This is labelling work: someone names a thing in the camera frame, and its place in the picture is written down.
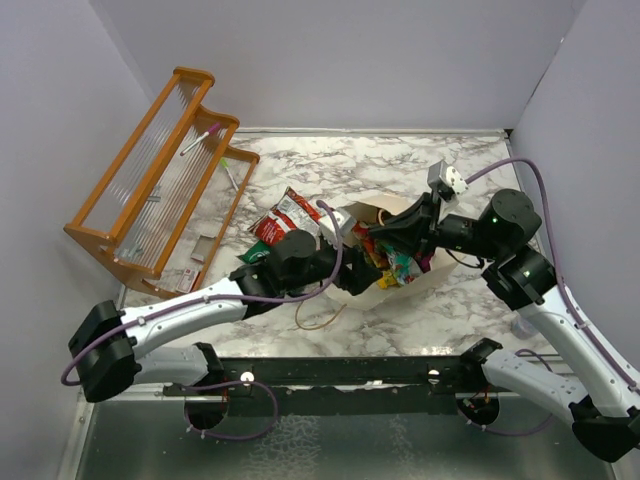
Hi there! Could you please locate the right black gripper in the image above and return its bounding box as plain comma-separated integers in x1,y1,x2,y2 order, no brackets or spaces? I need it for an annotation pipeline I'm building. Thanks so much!
369,190,504,261

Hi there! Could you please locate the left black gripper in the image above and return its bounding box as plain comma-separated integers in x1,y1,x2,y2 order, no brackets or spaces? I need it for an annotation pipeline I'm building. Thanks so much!
283,233,382,295

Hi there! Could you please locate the white paper bag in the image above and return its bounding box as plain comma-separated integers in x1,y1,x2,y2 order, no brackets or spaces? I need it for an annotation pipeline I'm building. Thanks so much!
324,194,457,311

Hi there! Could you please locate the red chips bag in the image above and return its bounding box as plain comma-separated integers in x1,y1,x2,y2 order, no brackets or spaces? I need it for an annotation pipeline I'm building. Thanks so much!
249,187,321,246

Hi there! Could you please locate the green chips bag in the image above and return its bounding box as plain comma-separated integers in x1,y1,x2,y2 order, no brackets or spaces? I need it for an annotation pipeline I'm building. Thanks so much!
237,240,271,264

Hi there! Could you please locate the teal snack packet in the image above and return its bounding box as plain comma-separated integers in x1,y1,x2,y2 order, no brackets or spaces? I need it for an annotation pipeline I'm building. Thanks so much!
387,251,420,285

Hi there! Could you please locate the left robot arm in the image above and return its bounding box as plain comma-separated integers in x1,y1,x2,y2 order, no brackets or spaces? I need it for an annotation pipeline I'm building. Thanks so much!
61,230,382,403

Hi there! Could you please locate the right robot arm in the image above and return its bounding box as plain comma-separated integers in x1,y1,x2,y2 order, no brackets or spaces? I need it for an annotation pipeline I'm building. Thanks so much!
370,189,639,463

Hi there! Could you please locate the yellow snack packet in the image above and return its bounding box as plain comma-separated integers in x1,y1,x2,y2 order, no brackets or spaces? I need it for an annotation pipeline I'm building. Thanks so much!
376,269,406,290

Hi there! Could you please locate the small plastic cup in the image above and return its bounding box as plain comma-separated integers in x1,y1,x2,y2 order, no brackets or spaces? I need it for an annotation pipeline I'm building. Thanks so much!
511,316,538,340

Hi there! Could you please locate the grey metal box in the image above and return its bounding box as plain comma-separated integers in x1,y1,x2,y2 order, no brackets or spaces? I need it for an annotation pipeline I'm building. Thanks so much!
190,235,216,264

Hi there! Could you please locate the red white small box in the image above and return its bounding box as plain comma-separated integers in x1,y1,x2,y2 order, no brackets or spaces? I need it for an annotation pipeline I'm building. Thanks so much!
175,268,201,294

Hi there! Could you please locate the green capped marker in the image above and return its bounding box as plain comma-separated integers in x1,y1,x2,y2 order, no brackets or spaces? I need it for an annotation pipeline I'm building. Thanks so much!
220,158,240,192

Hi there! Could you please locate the orange wooden rack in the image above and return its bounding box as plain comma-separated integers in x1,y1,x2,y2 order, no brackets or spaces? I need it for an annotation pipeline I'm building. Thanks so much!
64,67,260,299

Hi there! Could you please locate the pink capped marker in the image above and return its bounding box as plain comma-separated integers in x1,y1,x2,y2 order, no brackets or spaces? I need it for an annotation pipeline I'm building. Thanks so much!
180,122,221,156

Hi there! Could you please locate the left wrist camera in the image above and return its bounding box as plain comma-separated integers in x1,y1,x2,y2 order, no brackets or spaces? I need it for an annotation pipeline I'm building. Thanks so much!
318,208,357,246

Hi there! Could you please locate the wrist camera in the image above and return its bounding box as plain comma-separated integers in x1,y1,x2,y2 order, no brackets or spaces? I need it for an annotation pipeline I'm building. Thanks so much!
318,208,357,246
427,160,469,207

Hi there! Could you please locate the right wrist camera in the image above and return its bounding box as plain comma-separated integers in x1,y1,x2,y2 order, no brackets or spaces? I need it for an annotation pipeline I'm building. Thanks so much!
427,160,469,207

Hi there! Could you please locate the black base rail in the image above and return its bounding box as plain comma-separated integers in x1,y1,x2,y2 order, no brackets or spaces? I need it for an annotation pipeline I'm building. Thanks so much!
163,355,488,417

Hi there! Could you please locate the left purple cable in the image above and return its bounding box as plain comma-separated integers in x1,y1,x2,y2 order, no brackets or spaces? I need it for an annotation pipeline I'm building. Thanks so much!
60,199,346,387

